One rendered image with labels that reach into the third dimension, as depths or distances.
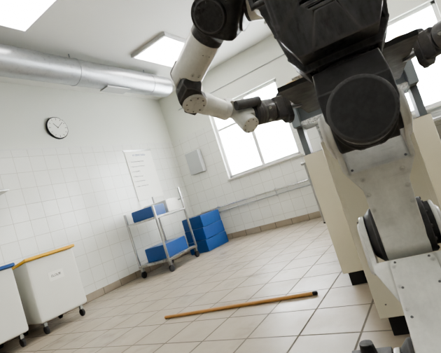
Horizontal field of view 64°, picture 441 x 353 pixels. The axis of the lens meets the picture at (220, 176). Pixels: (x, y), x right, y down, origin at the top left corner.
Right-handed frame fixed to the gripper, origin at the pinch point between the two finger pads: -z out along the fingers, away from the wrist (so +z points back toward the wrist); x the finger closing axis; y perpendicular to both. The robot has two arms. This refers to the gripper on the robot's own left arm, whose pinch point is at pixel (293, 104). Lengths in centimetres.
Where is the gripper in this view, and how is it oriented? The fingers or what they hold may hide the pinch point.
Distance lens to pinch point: 141.3
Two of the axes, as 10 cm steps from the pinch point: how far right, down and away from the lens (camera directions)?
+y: -3.4, 1.7, 9.2
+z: -8.9, 2.6, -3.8
